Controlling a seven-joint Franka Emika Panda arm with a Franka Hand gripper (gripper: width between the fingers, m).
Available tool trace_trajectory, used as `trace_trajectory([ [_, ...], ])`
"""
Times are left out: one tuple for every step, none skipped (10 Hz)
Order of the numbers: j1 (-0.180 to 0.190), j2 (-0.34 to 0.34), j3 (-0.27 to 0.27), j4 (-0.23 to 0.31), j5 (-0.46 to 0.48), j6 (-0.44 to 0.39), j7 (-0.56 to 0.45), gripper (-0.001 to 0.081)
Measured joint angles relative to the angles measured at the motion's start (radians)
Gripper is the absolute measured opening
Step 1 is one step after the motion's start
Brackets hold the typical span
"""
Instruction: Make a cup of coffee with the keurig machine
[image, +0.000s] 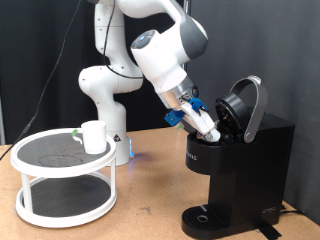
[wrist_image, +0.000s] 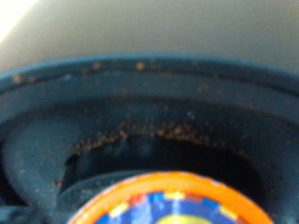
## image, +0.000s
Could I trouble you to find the white two-tier turntable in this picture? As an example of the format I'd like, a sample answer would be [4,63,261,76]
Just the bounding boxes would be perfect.
[9,127,118,229]

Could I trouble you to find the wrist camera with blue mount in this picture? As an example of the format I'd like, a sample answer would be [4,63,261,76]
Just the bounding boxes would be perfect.
[163,109,186,130]

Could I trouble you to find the grey metal frame post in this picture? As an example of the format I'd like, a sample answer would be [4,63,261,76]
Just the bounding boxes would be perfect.
[0,76,7,146]

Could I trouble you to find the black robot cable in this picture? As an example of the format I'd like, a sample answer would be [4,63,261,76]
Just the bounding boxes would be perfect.
[0,0,144,162]

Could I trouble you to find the black Keurig coffee machine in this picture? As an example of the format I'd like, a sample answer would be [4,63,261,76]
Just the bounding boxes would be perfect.
[181,75,296,240]

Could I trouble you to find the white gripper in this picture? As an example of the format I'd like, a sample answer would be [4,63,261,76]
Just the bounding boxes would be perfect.
[179,101,222,143]

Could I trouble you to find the blue cable clip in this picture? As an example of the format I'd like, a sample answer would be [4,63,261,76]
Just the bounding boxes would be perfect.
[189,97,209,113]

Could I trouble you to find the vertical metal pole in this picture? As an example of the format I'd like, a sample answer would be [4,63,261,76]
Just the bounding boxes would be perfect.
[176,0,193,128]

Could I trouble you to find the white mug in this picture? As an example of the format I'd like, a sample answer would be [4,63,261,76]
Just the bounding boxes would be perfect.
[71,120,108,155]

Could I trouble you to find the black power cord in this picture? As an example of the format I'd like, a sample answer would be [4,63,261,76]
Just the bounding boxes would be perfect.
[279,203,305,217]

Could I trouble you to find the black tape strip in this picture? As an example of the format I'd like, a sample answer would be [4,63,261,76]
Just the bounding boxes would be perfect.
[258,224,283,240]

